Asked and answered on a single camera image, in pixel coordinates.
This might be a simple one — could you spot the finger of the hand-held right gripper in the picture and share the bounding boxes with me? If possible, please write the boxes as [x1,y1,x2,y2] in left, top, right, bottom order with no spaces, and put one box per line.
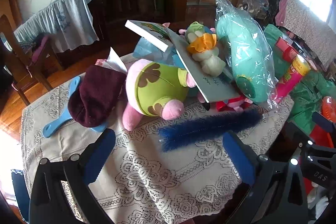
[287,111,336,148]

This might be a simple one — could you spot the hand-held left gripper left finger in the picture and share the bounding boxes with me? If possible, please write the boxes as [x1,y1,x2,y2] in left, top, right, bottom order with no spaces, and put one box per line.
[29,128,116,224]

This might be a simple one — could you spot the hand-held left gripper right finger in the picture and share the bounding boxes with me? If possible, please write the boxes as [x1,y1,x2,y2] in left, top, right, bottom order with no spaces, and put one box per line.
[223,132,309,224]

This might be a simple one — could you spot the dark blue furry strip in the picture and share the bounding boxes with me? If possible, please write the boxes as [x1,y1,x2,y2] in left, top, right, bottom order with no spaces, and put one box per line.
[158,109,264,152]

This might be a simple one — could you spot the maroon knit hat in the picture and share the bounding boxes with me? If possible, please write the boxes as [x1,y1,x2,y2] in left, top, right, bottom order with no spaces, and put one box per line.
[68,65,128,128]

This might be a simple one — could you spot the pink tissue pack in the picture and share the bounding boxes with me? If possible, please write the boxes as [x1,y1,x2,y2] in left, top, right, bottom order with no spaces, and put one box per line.
[95,47,128,75]

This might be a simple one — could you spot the white plush with orange scarf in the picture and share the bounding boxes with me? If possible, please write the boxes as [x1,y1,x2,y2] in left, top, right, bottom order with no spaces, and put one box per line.
[186,22,226,75]

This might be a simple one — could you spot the teal plush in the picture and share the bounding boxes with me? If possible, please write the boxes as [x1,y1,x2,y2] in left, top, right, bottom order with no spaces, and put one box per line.
[215,0,280,111]

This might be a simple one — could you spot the orange plastic toy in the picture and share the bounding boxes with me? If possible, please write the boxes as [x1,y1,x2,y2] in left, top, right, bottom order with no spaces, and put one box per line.
[322,97,336,123]

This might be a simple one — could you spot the green plastic bag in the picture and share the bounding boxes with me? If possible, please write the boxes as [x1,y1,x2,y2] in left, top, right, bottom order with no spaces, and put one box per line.
[263,24,336,135]

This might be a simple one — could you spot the pink canister yellow lid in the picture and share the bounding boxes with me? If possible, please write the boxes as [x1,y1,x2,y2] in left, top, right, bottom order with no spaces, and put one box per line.
[272,55,311,104]

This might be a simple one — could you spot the red and pink plush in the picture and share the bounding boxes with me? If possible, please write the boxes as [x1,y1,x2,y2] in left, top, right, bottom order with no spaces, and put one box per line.
[215,97,252,115]

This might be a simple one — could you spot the white lace tablecloth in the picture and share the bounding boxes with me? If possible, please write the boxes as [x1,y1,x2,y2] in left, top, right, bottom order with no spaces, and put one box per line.
[20,52,294,224]

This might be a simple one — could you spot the red box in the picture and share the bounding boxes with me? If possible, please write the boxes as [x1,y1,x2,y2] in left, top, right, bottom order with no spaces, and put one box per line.
[274,36,297,62]

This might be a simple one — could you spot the grey board book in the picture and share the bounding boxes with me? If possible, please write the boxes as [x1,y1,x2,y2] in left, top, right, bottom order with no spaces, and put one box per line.
[165,27,240,103]

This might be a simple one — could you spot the pink pig plush green outfit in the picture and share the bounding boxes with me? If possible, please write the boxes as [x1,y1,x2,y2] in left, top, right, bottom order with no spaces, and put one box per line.
[122,58,197,131]

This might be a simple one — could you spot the floral draped cloth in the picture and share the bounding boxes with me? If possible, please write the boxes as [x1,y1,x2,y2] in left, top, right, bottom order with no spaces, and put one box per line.
[278,0,336,69]

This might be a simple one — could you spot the wooden chair pink ribbons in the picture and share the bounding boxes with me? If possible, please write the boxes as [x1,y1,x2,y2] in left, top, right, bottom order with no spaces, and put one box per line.
[0,14,62,106]

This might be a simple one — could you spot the light blue plastic bag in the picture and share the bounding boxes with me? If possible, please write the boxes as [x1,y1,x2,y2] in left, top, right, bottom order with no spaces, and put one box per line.
[133,37,179,67]

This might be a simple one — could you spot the white book green cover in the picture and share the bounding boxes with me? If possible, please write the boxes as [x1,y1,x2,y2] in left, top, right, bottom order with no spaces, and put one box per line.
[125,20,174,52]

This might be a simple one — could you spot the grey draped cloth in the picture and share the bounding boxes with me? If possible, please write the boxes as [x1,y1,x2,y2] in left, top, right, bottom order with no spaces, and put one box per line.
[13,0,100,54]

